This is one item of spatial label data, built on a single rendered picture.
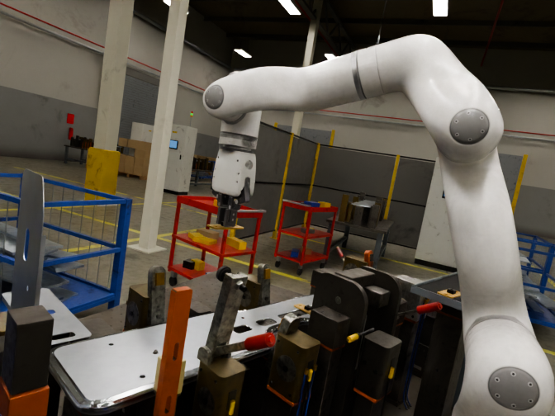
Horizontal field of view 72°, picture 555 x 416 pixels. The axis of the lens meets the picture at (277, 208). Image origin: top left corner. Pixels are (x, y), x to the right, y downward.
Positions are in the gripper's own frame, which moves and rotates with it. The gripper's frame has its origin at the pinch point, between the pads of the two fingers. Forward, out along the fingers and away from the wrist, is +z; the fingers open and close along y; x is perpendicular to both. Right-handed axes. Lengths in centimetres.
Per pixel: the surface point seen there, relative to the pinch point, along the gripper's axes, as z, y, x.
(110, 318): 57, 74, -11
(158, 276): 17.4, 12.1, 8.1
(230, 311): 12.7, -19.8, 12.8
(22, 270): 8.5, -1.4, 39.6
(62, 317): 27.1, 19.3, 26.0
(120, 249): 71, 211, -78
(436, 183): -25, 200, -646
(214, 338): 17.8, -18.6, 14.5
